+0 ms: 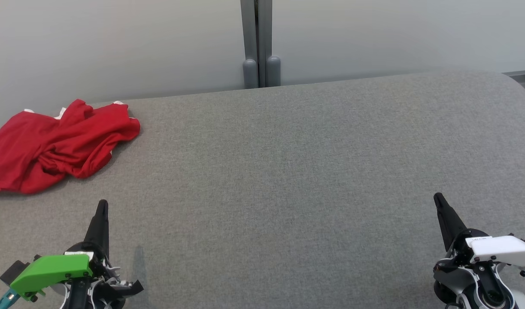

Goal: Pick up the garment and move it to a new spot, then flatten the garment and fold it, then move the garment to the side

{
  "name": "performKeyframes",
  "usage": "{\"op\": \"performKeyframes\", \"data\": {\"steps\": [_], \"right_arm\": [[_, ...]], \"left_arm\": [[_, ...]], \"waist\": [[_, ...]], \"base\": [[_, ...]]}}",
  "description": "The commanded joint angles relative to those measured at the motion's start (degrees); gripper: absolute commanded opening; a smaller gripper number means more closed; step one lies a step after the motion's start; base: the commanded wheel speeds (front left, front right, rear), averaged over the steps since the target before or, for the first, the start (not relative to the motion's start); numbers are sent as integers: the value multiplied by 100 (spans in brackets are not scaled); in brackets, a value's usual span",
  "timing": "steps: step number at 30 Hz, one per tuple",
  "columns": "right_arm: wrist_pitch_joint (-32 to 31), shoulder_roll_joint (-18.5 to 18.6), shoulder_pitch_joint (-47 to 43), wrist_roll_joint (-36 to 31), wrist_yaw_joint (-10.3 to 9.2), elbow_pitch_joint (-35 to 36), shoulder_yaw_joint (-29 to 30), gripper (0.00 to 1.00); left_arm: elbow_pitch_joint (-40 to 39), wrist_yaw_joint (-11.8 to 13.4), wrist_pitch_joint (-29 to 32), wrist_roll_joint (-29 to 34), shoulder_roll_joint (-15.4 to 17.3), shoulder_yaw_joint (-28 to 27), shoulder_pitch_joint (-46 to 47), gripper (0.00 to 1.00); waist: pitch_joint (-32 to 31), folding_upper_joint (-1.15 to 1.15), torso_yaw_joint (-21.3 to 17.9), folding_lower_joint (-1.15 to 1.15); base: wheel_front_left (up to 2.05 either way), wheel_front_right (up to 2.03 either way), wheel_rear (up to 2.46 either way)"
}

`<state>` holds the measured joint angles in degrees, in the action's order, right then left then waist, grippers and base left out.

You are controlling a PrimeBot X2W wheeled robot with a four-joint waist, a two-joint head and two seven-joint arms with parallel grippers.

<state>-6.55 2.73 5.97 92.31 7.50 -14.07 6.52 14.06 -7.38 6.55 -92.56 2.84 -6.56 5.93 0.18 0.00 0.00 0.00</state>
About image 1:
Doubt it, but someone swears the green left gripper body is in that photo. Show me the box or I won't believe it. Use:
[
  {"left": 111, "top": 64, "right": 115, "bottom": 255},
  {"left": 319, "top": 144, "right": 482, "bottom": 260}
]
[{"left": 10, "top": 242, "right": 143, "bottom": 309}]

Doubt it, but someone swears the red jersey with white sleeves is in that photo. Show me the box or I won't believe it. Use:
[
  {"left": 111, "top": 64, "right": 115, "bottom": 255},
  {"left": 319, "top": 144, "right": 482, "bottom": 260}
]
[{"left": 0, "top": 109, "right": 74, "bottom": 202}]

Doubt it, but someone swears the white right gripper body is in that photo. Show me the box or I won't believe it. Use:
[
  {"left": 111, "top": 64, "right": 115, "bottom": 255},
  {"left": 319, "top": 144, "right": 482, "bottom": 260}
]
[{"left": 438, "top": 229, "right": 525, "bottom": 275}]

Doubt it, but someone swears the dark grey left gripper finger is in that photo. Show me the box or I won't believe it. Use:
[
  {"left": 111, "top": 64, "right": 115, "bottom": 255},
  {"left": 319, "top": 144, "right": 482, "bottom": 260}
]
[{"left": 84, "top": 200, "right": 109, "bottom": 258}]

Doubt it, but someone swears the grey partition post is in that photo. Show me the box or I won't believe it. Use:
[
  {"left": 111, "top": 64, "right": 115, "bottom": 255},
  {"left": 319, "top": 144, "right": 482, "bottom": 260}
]
[{"left": 240, "top": 0, "right": 282, "bottom": 89}]

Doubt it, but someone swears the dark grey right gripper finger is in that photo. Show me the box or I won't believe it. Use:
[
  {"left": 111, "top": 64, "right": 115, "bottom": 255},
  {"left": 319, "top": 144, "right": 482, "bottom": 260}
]
[{"left": 433, "top": 192, "right": 467, "bottom": 251}]

